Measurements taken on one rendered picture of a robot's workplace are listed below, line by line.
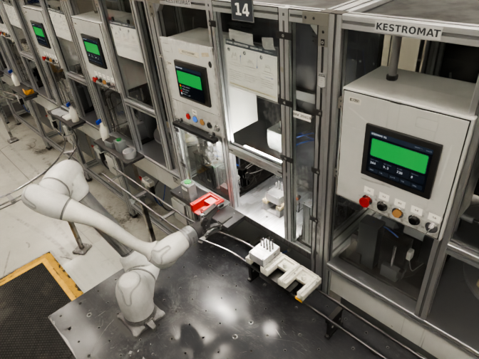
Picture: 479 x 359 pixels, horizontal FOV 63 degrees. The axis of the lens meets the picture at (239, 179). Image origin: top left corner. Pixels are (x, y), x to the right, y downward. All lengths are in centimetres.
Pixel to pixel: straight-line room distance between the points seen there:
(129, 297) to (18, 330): 153
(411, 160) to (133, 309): 137
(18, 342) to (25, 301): 36
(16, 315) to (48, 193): 182
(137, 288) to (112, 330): 31
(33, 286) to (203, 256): 168
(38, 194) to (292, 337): 127
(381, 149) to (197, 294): 125
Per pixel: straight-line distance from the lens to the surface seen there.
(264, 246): 198
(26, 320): 338
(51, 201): 175
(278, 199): 212
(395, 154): 137
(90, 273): 348
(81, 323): 224
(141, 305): 198
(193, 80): 199
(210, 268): 226
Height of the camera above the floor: 232
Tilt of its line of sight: 34 degrees down
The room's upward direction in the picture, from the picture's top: 6 degrees counter-clockwise
